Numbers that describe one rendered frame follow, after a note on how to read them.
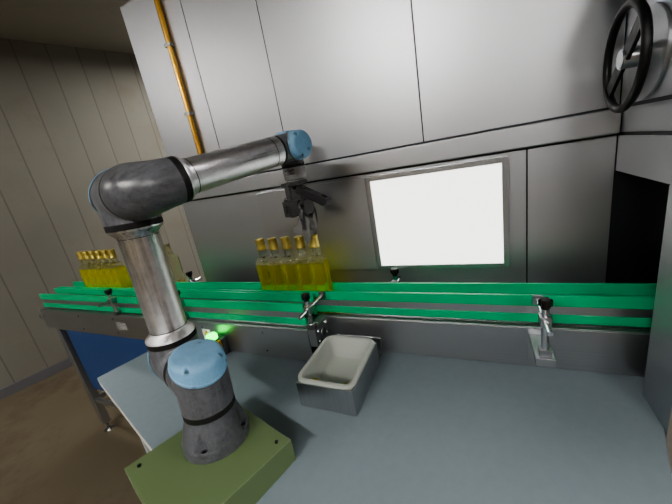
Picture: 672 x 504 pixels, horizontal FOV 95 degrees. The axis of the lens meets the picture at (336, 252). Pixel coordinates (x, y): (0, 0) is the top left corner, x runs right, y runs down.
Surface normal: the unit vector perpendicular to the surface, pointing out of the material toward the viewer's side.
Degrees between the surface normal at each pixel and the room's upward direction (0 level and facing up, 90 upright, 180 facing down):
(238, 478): 4
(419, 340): 90
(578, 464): 0
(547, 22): 90
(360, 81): 90
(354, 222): 90
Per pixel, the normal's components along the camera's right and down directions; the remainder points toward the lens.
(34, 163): 0.75, 0.06
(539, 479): -0.17, -0.95
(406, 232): -0.39, 0.33
